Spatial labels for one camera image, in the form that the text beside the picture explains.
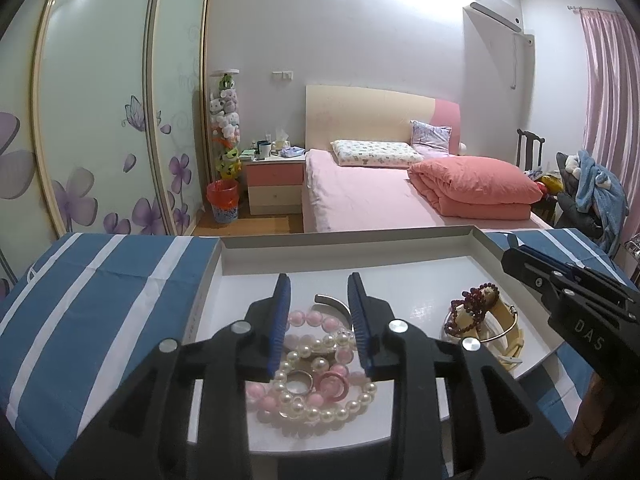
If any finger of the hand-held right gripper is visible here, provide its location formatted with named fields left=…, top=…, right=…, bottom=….
left=501, top=246, right=576, bottom=307
left=506, top=233, right=640, bottom=295

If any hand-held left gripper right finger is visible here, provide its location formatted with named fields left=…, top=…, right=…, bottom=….
left=346, top=272, right=583, bottom=480

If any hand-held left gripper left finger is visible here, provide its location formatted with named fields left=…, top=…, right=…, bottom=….
left=55, top=273, right=292, bottom=480

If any pink bead bracelet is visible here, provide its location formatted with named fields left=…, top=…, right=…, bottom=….
left=245, top=309, right=362, bottom=412

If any silver ring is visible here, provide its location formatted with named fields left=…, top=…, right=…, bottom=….
left=286, top=371, right=316, bottom=396

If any pink ring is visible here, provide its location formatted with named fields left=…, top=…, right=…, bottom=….
left=317, top=367, right=351, bottom=399

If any grey cardboard tray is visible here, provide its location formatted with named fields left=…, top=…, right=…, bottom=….
left=185, top=225, right=567, bottom=457

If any thin silver bangle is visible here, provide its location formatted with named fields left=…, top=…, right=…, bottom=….
left=444, top=305, right=519, bottom=344

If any dark red bead bracelet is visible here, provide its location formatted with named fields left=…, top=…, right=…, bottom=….
left=443, top=283, right=501, bottom=339

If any white pearl necklace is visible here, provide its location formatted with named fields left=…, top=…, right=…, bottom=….
left=270, top=330, right=379, bottom=424

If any dark grey garment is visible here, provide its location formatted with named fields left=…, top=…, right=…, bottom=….
left=556, top=152, right=609, bottom=232

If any blue fleece garment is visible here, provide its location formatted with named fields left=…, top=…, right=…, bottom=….
left=570, top=149, right=630, bottom=254

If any red yellow toy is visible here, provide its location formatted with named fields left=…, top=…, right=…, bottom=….
left=537, top=172, right=564, bottom=196

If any folded pink duvet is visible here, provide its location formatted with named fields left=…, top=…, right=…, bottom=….
left=407, top=155, right=544, bottom=221

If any dark wooden chair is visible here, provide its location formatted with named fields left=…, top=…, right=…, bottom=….
left=517, top=128, right=547, bottom=172

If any bed with pink sheet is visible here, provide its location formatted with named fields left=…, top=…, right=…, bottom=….
left=302, top=149, right=552, bottom=234

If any red blue waste basket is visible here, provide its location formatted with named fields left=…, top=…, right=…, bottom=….
left=206, top=180, right=240, bottom=224

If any pink cream nightstand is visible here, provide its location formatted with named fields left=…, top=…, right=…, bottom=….
left=244, top=152, right=307, bottom=216

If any pink curtain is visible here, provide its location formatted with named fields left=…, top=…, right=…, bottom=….
left=567, top=5, right=640, bottom=262

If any white patterned pillow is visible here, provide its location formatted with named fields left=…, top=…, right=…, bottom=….
left=330, top=139, right=425, bottom=167

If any small purple pillow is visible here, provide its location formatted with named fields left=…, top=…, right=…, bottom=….
left=409, top=120, right=454, bottom=154

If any blue white striped blanket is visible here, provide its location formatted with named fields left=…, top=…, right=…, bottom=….
left=0, top=227, right=640, bottom=480

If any cream pink headboard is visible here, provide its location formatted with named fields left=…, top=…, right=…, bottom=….
left=305, top=85, right=461, bottom=157

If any clear tube of plush toys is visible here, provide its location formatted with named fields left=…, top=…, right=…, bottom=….
left=208, top=69, right=242, bottom=181

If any white air conditioner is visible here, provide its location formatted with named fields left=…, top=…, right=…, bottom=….
left=462, top=0, right=524, bottom=34

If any flower print sliding wardrobe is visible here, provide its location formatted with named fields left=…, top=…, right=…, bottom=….
left=0, top=0, right=214, bottom=301

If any silver cuff bracelet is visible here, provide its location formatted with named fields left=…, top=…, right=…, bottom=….
left=314, top=294, right=354, bottom=322

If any white wall cable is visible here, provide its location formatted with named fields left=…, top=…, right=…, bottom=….
left=509, top=31, right=534, bottom=91

